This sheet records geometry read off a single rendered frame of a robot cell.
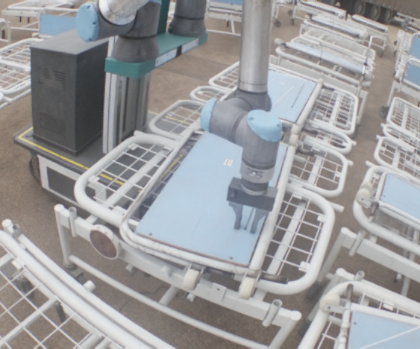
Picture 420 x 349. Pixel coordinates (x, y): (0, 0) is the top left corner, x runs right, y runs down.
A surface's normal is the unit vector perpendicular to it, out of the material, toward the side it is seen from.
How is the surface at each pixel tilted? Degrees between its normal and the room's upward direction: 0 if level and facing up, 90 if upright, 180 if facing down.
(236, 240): 3
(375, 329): 5
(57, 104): 90
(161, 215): 3
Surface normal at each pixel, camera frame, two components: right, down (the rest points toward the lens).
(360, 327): 0.17, -0.86
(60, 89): -0.37, 0.48
